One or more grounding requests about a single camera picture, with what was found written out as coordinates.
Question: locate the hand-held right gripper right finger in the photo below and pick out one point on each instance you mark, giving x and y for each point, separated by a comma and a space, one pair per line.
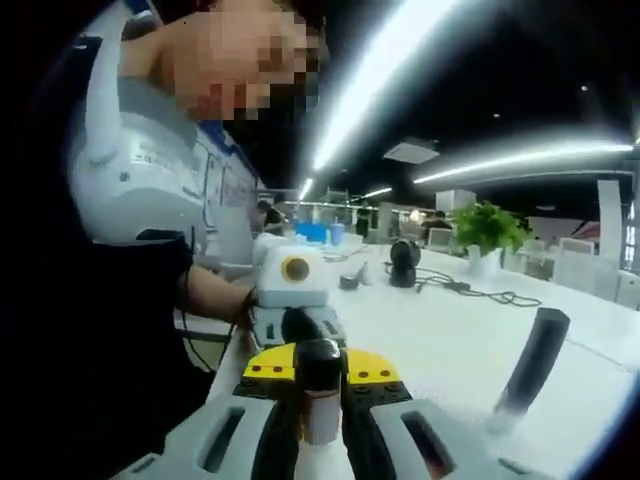
450, 445

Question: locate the dark wristband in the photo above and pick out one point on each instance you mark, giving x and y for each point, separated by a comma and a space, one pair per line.
249, 301

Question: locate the blue and white wall poster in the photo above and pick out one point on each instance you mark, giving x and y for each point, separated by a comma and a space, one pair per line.
225, 185

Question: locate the small white bottle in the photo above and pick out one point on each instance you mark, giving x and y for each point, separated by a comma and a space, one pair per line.
365, 274

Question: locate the white chest-worn device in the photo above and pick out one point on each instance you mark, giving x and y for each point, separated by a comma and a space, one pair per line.
145, 190

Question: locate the ceiling air vent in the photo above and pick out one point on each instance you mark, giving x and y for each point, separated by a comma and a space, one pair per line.
411, 151

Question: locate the green potted plant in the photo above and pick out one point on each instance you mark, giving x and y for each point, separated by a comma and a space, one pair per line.
482, 225

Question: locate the short ceiling light strip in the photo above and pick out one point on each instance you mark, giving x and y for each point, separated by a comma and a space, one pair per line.
377, 192
306, 188

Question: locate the tall dark bottle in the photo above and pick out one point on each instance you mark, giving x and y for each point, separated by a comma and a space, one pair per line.
535, 350

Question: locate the row of white office chairs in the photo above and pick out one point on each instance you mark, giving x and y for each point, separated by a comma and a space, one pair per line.
575, 265

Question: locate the person's black shirt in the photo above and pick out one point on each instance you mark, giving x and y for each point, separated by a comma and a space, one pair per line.
100, 350

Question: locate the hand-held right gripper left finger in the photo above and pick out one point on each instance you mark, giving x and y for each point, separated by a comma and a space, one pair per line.
200, 440

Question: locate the long ceiling light strip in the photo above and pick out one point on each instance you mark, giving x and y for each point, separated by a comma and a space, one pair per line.
350, 110
525, 163

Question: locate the metal shelving rack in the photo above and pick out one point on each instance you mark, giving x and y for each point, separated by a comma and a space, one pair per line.
345, 192

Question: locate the white table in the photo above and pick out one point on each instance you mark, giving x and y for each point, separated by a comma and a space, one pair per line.
450, 350

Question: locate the person's left hand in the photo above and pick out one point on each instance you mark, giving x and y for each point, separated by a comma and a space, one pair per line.
246, 335

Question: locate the blue plastic box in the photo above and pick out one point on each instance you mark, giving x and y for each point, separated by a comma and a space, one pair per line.
310, 232

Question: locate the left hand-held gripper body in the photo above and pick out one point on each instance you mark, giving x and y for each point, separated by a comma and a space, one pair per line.
280, 290

